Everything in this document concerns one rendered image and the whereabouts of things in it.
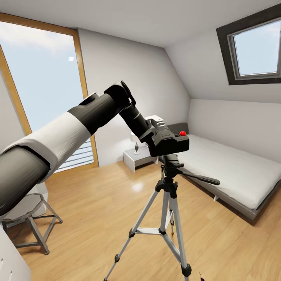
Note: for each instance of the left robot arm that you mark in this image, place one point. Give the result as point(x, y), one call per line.
point(34, 158)

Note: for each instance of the digital camera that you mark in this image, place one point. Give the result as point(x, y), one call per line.
point(167, 143)

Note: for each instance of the nightstand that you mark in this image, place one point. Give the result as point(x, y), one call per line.
point(132, 160)

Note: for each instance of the camera tripod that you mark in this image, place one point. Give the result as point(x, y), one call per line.
point(170, 212)

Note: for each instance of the bed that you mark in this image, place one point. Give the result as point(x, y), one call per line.
point(247, 181)

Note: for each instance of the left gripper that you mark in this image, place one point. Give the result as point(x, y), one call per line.
point(140, 128)

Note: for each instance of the table lamp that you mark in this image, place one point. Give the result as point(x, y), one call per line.
point(136, 140)

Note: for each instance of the taboret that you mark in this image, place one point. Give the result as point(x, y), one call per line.
point(24, 210)

